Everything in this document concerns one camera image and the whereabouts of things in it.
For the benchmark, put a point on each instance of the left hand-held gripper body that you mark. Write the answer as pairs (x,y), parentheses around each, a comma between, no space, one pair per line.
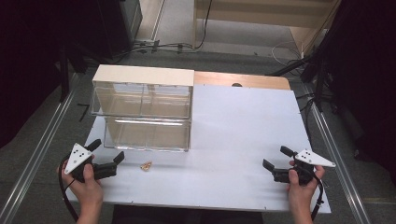
(77,157)

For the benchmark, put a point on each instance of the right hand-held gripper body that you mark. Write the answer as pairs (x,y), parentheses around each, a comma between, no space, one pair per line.
(314,159)

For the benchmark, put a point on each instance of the small golden clip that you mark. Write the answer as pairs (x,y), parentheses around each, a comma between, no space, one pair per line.
(146,165)

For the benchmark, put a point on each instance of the clear divided plastic drawer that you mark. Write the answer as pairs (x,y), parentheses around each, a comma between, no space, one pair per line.
(124,99)

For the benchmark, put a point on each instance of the person's right hand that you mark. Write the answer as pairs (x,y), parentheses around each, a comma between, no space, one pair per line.
(300,196)

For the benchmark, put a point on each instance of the person's left hand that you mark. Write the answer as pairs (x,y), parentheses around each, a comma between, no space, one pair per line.
(85,193)

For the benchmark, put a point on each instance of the black tape strip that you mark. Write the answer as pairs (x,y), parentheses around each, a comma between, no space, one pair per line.
(83,112)

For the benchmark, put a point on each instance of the clear plain plastic drawer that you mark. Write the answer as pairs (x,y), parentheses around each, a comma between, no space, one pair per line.
(149,135)

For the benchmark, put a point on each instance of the black metal stand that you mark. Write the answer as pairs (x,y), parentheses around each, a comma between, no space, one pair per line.
(314,74)

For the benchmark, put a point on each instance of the clear acrylic drawer cabinet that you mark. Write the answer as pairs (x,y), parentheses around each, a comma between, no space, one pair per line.
(143,74)

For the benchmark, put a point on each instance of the person's dark clothing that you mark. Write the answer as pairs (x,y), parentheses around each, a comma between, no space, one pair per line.
(186,215)

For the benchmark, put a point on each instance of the black curtain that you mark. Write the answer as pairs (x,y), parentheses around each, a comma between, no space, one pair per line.
(28,62)
(367,77)

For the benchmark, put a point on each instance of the black equipment case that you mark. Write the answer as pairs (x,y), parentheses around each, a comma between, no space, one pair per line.
(120,25)

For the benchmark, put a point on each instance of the metal floor rail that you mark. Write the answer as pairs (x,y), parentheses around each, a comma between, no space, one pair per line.
(339,155)
(37,152)

